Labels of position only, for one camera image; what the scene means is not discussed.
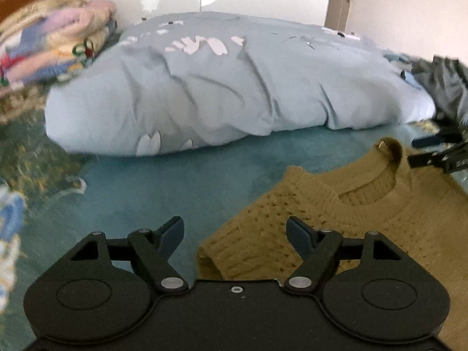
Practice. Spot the colourful folded floral blanket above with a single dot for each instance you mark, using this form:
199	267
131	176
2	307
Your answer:
50	39

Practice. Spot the light blue folded duvet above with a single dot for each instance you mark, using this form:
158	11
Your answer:
189	80

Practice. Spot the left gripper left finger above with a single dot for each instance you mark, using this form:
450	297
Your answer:
152	250

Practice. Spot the mustard yellow knit sweater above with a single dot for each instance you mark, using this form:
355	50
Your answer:
423	211

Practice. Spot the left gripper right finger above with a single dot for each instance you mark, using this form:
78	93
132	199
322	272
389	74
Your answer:
318	249

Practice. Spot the grey crumpled garment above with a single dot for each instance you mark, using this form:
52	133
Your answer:
445	80

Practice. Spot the teal floral bed sheet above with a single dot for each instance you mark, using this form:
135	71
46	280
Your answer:
68	196

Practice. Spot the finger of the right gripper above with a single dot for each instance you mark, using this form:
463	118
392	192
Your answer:
435	140
438	159

